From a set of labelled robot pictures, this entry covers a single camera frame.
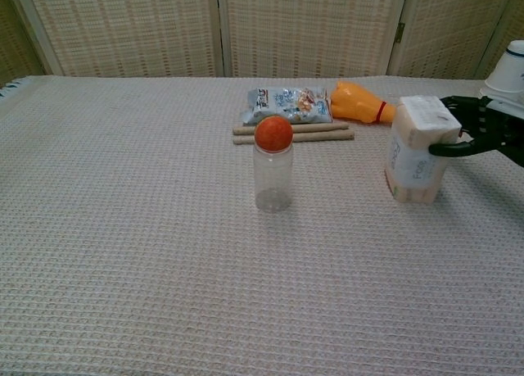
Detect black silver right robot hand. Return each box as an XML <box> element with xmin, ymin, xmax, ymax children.
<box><xmin>428</xmin><ymin>95</ymin><xmax>524</xmax><ymax>168</ymax></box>

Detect white tissue pack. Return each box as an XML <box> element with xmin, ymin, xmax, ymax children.
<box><xmin>384</xmin><ymin>95</ymin><xmax>463</xmax><ymax>206</ymax></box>

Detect white paper cup stack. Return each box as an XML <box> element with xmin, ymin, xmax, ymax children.
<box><xmin>478</xmin><ymin>39</ymin><xmax>524</xmax><ymax>109</ymax></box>

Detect yellow rubber chicken toy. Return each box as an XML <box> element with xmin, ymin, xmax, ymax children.
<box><xmin>330</xmin><ymin>79</ymin><xmax>399</xmax><ymax>126</ymax></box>

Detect blue white snack bag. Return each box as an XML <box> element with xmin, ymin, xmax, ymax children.
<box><xmin>239</xmin><ymin>87</ymin><xmax>333</xmax><ymax>126</ymax></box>

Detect woven folding screen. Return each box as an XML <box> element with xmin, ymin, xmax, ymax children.
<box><xmin>0</xmin><ymin>0</ymin><xmax>524</xmax><ymax>81</ymax></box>

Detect orange ball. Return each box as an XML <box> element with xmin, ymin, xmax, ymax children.
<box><xmin>254</xmin><ymin>116</ymin><xmax>294</xmax><ymax>154</ymax></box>

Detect clear plastic jar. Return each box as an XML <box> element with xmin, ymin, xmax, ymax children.
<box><xmin>252</xmin><ymin>144</ymin><xmax>294</xmax><ymax>213</ymax></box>

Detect beige woven tablecloth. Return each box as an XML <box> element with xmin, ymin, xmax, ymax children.
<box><xmin>0</xmin><ymin>75</ymin><xmax>524</xmax><ymax>376</ymax></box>

